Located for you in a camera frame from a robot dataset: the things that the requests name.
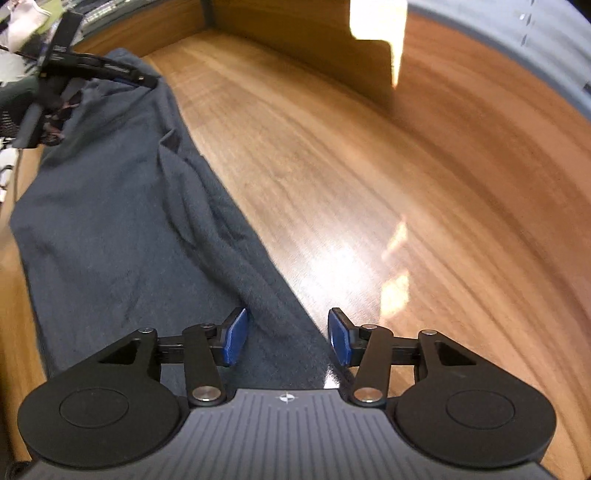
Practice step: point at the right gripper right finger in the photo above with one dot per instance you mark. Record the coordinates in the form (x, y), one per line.
(448, 402)

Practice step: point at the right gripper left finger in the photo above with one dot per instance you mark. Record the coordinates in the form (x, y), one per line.
(127, 400)

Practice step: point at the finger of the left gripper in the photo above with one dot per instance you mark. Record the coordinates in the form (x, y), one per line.
(88, 67)

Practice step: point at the dark grey garment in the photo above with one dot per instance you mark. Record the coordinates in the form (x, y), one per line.
(126, 226)

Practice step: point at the wooden desk partition panel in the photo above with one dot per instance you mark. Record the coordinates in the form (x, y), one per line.
(319, 34)

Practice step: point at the frosted striped glass screen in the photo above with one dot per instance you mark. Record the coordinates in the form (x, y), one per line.
(550, 38)

